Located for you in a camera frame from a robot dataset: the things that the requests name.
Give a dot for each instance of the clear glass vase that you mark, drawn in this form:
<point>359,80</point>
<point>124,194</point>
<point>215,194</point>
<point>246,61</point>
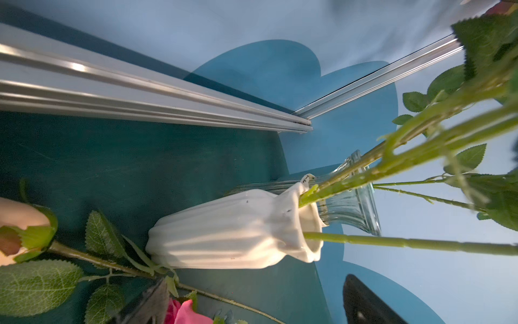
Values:
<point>355,207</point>

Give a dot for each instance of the horizontal aluminium frame bar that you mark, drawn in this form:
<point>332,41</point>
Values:
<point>46,76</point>

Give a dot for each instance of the single pink rose stem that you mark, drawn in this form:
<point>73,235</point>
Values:
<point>491,196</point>

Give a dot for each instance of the pink flower bouquet pile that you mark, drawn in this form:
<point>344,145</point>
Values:
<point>433,245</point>

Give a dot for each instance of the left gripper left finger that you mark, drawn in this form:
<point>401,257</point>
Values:
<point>150,307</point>

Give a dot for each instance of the peach rosebud stem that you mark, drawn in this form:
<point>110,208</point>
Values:
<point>39,274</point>

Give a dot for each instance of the small pink spray stem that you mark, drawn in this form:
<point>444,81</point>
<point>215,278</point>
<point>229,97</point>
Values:
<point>484,106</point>

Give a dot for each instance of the magenta rosebud stem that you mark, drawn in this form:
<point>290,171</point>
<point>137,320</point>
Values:
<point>183,313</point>

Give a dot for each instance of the white ribbed ceramic vase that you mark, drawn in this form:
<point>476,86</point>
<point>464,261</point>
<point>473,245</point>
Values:
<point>254,229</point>

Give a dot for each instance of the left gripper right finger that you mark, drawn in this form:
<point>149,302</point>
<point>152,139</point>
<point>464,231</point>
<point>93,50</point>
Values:
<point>361,305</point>

